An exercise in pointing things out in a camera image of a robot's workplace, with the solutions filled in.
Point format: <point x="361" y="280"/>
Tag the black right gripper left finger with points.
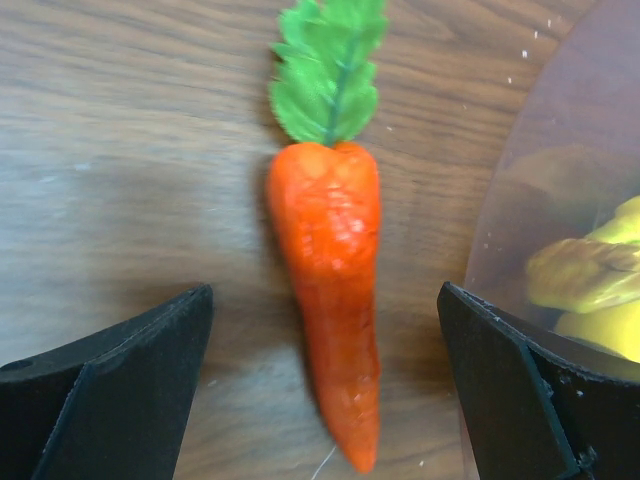
<point x="111" y="405"/>

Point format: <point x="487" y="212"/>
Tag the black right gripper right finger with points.
<point x="538" y="405"/>

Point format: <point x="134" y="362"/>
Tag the yellow fake lemon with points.
<point x="614" y="328"/>

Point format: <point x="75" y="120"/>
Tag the yellow fake banana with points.
<point x="597" y="271"/>

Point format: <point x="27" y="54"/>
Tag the clear pink plastic bowl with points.
<point x="571" y="159"/>

